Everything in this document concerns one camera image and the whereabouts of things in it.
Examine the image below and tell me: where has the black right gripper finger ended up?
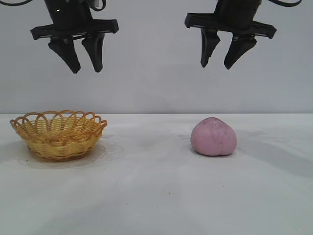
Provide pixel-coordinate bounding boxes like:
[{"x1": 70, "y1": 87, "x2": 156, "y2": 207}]
[
  {"x1": 200, "y1": 28, "x2": 222, "y2": 69},
  {"x1": 224, "y1": 34, "x2": 258, "y2": 71}
]

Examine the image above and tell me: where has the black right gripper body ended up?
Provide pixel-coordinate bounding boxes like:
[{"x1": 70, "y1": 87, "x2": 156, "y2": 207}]
[{"x1": 184, "y1": 0, "x2": 277, "y2": 39}]

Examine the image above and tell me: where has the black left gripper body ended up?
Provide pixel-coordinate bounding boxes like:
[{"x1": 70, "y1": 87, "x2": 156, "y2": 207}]
[{"x1": 30, "y1": 0, "x2": 120, "y2": 41}]

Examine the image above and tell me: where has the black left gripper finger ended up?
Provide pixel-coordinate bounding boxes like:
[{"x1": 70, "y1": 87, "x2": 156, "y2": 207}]
[
  {"x1": 82, "y1": 32, "x2": 106, "y2": 73},
  {"x1": 47, "y1": 39, "x2": 82, "y2": 74}
]

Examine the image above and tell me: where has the yellow woven plastic basket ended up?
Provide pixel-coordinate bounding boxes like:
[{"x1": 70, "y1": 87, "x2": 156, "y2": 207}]
[{"x1": 9, "y1": 110, "x2": 108, "y2": 162}]

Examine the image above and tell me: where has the pink toy peach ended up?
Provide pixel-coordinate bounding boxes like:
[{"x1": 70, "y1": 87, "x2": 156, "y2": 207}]
[{"x1": 190, "y1": 117, "x2": 237, "y2": 157}]

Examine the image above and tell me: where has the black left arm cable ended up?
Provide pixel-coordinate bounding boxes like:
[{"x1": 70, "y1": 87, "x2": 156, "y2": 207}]
[
  {"x1": 89, "y1": 0, "x2": 106, "y2": 12},
  {"x1": 0, "y1": 0, "x2": 28, "y2": 7}
]

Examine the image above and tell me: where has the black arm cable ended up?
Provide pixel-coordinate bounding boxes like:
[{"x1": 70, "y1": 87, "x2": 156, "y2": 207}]
[
  {"x1": 89, "y1": 0, "x2": 106, "y2": 12},
  {"x1": 0, "y1": 0, "x2": 28, "y2": 7},
  {"x1": 268, "y1": 0, "x2": 303, "y2": 8}
]

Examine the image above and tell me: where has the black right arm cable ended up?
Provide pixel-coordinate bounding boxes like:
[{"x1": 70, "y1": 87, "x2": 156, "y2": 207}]
[{"x1": 268, "y1": 0, "x2": 303, "y2": 8}]

